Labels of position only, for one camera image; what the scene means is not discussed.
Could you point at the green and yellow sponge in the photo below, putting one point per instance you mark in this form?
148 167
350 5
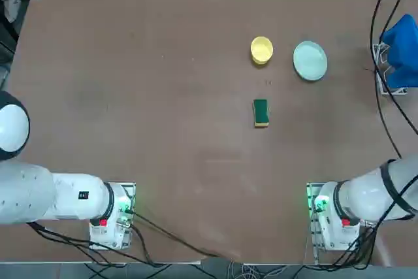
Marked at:
261 112

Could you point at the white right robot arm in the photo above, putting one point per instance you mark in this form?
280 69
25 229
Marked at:
365 194

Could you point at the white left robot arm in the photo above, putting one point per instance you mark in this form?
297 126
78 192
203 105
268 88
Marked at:
32 190

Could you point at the small yellow dish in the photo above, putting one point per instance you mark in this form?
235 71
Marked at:
262 49

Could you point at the pale green plate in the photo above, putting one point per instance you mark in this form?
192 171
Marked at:
310 60

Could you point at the blue cloth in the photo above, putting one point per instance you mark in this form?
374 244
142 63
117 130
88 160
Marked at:
401 50

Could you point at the person's foot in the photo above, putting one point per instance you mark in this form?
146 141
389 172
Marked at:
11 11

